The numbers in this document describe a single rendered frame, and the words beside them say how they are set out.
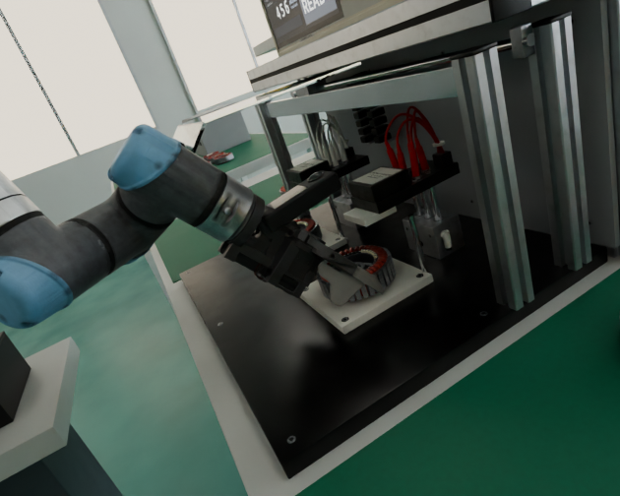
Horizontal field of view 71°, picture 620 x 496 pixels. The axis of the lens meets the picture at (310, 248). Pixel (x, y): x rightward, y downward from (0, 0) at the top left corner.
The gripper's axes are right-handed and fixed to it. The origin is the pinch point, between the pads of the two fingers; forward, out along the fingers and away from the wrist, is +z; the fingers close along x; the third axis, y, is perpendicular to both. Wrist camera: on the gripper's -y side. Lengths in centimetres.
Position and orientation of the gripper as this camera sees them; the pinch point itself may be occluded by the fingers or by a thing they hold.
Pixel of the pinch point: (359, 273)
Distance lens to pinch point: 64.3
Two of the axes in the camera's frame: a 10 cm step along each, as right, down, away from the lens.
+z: 7.5, 4.6, 4.8
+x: 4.2, 2.3, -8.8
